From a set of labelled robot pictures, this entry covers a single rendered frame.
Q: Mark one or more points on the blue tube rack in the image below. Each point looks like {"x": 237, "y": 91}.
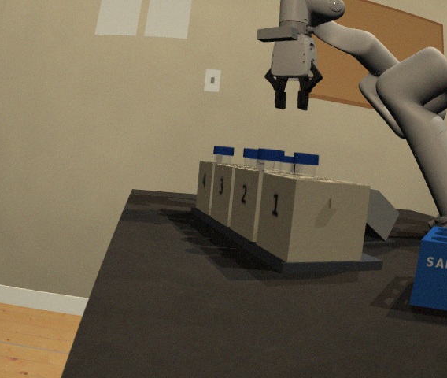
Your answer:
{"x": 430, "y": 283}

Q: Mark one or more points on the clear conical tube with yellow liquid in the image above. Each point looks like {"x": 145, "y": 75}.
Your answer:
{"x": 250, "y": 156}

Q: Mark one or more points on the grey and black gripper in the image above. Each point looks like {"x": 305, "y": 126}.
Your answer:
{"x": 294, "y": 58}

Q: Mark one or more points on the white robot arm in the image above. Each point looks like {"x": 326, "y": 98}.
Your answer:
{"x": 409, "y": 90}

